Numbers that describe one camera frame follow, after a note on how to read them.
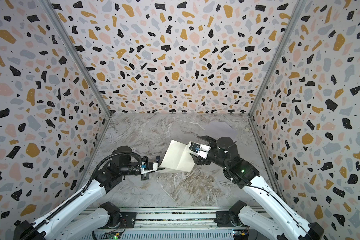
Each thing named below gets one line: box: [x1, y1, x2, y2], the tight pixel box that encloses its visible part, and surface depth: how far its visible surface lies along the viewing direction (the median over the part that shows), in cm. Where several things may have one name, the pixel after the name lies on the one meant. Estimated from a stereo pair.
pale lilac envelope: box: [197, 121, 238, 141], surface depth 115 cm
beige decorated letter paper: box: [159, 139, 196, 174], surface depth 72 cm
